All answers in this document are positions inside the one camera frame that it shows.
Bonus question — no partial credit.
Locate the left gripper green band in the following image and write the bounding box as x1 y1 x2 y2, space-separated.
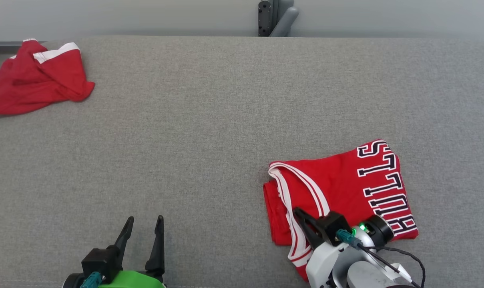
98 215 167 288

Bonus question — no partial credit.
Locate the grey fabric sofa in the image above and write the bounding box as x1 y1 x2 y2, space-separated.
0 35 484 288

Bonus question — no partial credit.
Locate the red garment with white trim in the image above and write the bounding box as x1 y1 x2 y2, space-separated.
0 38 95 118

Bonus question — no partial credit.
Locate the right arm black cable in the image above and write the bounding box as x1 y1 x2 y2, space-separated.
336 228 426 288

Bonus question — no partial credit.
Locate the red basketball jersey number 23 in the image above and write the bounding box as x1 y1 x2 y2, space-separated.
263 139 419 282

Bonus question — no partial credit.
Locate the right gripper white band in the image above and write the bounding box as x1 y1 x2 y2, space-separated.
293 207 349 288

